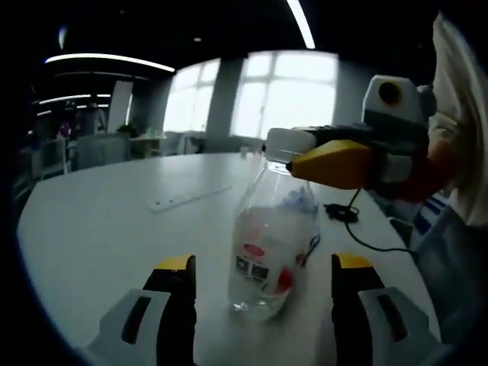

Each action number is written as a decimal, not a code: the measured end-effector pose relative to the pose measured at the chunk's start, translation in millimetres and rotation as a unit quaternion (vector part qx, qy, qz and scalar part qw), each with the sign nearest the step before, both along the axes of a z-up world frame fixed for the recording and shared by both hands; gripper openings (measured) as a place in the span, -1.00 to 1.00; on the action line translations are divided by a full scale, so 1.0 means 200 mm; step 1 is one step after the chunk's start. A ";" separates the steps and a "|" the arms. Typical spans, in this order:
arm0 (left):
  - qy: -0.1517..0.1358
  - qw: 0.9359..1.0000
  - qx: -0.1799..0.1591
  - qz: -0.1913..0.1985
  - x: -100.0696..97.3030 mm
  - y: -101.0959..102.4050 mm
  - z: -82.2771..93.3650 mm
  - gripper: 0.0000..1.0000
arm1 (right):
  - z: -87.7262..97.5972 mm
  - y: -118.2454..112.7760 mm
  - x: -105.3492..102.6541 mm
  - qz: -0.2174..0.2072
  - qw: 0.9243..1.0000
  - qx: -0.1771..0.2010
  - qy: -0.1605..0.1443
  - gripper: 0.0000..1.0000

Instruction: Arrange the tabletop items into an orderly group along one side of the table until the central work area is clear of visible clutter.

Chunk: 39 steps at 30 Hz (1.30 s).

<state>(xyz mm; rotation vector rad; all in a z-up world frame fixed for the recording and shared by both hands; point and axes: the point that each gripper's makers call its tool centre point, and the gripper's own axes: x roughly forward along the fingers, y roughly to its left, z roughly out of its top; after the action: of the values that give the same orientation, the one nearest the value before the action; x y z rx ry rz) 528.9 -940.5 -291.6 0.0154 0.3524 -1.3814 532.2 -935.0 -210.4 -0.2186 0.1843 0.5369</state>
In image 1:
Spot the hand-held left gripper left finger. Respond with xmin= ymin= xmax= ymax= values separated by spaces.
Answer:
xmin=85 ymin=254 xmax=198 ymax=366

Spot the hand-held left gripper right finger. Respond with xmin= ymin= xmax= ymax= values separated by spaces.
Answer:
xmin=330 ymin=252 xmax=444 ymax=366

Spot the black cable item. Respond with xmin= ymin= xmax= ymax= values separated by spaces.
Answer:
xmin=323 ymin=188 xmax=417 ymax=255

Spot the clear plastic bottle item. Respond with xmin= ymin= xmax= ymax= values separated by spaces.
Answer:
xmin=227 ymin=128 xmax=322 ymax=320

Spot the person's right hand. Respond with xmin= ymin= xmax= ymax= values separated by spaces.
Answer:
xmin=413 ymin=138 xmax=458 ymax=200

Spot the white table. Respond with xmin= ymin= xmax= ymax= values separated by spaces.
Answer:
xmin=17 ymin=151 xmax=439 ymax=363

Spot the white table socket panel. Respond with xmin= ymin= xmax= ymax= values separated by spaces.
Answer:
xmin=146 ymin=185 xmax=233 ymax=214

